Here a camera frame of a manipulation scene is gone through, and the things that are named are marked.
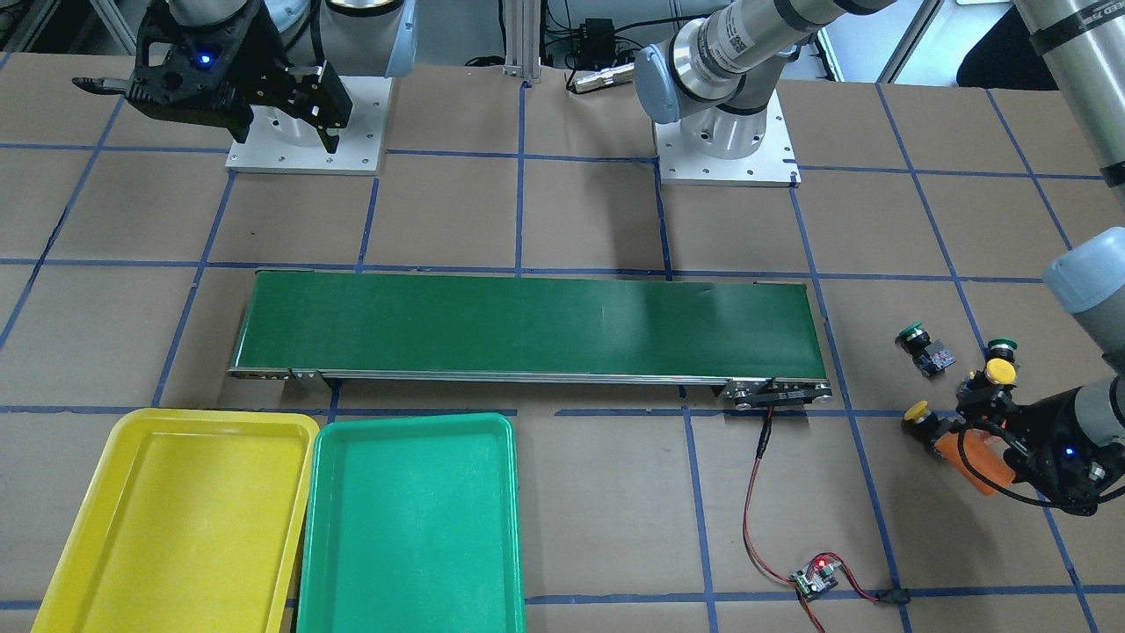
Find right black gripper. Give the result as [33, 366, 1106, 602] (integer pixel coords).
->
[72, 1, 352, 155]

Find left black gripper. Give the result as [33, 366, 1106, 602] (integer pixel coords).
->
[955, 374, 1124, 513]

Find yellow push button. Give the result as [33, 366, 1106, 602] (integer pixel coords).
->
[960, 358, 1017, 394]
[903, 400, 948, 444]

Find plain orange cylinder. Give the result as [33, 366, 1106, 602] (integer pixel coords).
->
[933, 429, 1017, 497]

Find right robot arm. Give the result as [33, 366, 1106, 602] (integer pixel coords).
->
[73, 1, 417, 155]

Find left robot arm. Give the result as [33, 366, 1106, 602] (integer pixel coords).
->
[635, 1, 1122, 516]

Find green push button outer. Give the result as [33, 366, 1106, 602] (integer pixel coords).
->
[984, 338, 1018, 365]

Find green push button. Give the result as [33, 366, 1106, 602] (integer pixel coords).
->
[896, 322, 956, 378]
[984, 338, 1018, 365]

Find green push button inner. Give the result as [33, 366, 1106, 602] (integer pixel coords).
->
[896, 322, 956, 378]

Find green conveyor belt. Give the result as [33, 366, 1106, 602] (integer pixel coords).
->
[228, 270, 833, 410]

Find small motor controller board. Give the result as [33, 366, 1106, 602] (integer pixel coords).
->
[788, 558, 839, 602]

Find black power adapter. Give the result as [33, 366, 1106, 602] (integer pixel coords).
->
[573, 18, 617, 69]

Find yellow plastic tray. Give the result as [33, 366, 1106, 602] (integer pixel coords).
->
[33, 408, 320, 632]

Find green plastic tray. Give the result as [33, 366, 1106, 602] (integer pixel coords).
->
[296, 412, 527, 632]

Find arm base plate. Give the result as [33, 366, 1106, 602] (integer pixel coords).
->
[225, 76, 398, 177]
[653, 91, 802, 188]

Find red black power cable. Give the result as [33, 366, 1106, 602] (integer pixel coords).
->
[743, 407, 910, 633]

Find aluminium frame post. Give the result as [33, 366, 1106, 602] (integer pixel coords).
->
[501, 0, 543, 84]

